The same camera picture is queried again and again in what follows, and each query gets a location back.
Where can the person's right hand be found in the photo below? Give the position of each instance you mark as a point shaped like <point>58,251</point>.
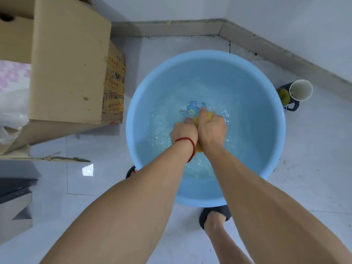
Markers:
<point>211,129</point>

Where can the person's left hand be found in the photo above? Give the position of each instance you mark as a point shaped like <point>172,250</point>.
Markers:
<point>183,132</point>

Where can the person's right fingers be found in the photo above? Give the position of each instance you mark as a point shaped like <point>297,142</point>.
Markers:
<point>203,112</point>

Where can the person's left fingers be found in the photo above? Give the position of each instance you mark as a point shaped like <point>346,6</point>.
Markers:
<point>188,121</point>

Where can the yellow printed cloth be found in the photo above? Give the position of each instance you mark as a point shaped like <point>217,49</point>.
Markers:
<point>195,114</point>

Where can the person's left forearm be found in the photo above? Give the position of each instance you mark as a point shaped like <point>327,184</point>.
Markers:
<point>132,211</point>

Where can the person's right forearm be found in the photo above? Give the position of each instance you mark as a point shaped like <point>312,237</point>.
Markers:
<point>272,211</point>

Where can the blue plastic basin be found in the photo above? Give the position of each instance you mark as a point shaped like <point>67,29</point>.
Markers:
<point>205,126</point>

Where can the dark slipper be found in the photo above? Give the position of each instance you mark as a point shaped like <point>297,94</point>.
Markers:
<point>215,215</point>
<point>130,172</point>

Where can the dark mug with white inside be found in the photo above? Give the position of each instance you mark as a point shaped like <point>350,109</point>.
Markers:
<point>295,93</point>

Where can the person's right leg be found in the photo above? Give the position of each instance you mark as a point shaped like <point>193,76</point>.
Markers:
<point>222,239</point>

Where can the large cardboard box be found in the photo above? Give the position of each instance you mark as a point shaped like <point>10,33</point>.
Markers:
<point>59,68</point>

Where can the flattened cardboard piece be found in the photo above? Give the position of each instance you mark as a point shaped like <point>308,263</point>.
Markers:
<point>46,158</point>

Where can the white plastic bag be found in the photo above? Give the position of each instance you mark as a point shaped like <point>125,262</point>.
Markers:
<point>11,127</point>

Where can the pink floral fabric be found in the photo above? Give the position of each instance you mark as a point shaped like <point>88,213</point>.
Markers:
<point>13,76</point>

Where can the grey box with dark lid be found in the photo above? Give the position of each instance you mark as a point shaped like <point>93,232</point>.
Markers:
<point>15,208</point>

